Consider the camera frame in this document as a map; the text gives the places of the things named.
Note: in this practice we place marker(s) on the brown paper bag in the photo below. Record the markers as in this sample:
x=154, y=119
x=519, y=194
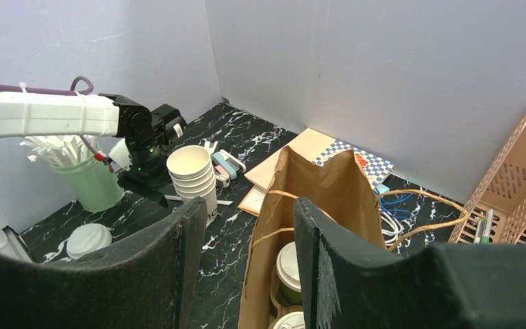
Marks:
x=339, y=189

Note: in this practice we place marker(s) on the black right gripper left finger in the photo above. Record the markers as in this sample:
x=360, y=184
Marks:
x=145, y=280

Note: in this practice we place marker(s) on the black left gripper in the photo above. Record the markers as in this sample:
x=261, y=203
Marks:
x=147, y=132

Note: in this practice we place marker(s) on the stack of white lids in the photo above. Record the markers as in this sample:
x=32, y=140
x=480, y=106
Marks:
x=192, y=174

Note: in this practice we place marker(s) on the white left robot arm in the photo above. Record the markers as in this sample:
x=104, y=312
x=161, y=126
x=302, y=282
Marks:
x=27, y=111

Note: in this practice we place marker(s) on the white lid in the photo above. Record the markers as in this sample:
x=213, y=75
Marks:
x=288, y=273
x=86, y=239
x=293, y=320

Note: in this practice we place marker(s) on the green cup of stirrers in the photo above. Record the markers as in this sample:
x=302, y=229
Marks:
x=80, y=161

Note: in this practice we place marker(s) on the orange file organizer rack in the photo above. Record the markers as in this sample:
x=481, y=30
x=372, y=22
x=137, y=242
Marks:
x=503, y=189

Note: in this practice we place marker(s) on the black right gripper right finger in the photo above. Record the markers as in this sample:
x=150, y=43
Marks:
x=348, y=282

